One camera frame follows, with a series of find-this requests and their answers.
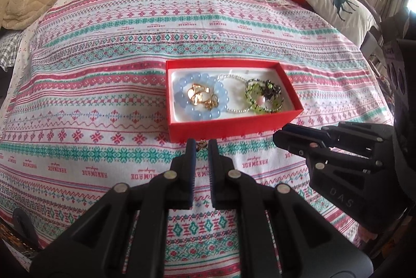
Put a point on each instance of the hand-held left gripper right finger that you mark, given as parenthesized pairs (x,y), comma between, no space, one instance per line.
(212,167)

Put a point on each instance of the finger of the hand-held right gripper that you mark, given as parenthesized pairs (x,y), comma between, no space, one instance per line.
(357,136)
(299,141)

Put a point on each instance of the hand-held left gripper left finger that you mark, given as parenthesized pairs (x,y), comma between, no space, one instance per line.
(192,167)

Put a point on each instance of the red jewelry box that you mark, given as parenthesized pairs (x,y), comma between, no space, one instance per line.
(227,130)

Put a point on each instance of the patterned knit-print blanket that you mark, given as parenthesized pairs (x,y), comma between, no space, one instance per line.
(97,86)

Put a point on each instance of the white deer print pillow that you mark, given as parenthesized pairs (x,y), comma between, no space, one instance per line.
(338,11)

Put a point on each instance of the black rounded object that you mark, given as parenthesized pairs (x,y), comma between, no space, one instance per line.
(24,229)

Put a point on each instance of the grey checkered sheet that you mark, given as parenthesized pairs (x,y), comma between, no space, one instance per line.
(9,50)

